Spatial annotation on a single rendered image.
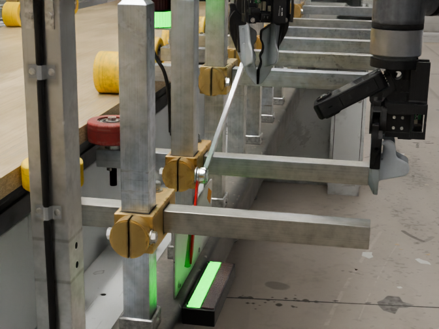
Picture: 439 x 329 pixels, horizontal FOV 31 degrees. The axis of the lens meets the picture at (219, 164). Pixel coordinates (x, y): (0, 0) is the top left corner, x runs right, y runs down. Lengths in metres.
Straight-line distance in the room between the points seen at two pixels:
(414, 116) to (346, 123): 2.59
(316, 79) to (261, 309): 1.37
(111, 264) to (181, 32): 0.48
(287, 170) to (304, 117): 2.69
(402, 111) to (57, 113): 0.62
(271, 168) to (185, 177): 0.14
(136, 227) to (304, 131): 3.02
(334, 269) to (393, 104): 1.89
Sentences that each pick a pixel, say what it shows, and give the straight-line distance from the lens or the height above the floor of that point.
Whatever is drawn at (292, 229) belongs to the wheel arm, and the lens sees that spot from 0.99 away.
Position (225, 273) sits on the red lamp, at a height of 0.70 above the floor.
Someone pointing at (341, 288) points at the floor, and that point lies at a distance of 2.88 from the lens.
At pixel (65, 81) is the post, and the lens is 0.68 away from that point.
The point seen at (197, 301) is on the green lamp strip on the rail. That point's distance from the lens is 1.12.
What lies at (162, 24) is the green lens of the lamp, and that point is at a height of 1.07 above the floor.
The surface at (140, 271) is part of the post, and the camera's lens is 1.00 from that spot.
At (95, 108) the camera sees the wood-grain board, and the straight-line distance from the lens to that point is 1.41.
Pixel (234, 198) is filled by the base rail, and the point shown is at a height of 0.70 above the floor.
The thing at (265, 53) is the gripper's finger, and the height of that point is 1.03.
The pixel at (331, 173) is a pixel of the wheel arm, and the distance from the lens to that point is 1.22.
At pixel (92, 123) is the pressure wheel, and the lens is 1.26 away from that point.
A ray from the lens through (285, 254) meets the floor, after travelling 3.13.
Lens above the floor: 1.19
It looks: 16 degrees down
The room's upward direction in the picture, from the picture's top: 1 degrees clockwise
